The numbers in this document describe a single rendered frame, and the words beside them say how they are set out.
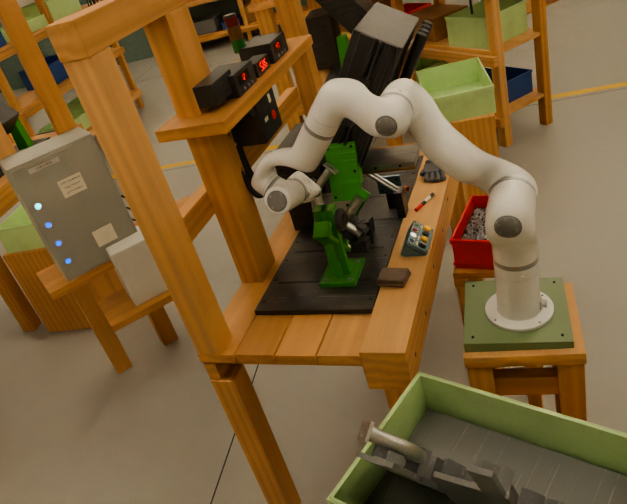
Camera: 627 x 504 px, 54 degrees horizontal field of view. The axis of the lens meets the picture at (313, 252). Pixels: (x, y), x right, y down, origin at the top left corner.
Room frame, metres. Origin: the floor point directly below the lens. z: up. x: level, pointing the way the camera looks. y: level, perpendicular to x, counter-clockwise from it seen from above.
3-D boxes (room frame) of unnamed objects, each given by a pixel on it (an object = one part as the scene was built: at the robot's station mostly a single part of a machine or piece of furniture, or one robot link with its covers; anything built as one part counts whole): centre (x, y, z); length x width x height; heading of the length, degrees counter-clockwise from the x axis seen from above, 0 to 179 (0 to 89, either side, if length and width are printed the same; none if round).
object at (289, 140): (2.31, -0.10, 1.07); 0.30 x 0.18 x 0.34; 154
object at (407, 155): (2.18, -0.30, 1.11); 0.39 x 0.16 x 0.03; 64
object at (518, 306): (1.38, -0.53, 0.97); 0.19 x 0.19 x 0.18
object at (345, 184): (2.06, -0.20, 1.17); 0.13 x 0.12 x 0.20; 154
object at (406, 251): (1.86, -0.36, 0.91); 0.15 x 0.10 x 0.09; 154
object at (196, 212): (2.32, 0.15, 1.23); 1.30 x 0.05 x 0.09; 154
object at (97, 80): (2.29, 0.09, 1.36); 1.49 x 0.09 x 0.97; 154
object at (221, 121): (2.27, 0.06, 1.52); 0.90 x 0.25 x 0.04; 154
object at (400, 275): (1.69, -0.23, 0.91); 0.10 x 0.08 x 0.03; 56
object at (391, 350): (2.03, -0.43, 0.82); 1.50 x 0.14 x 0.15; 154
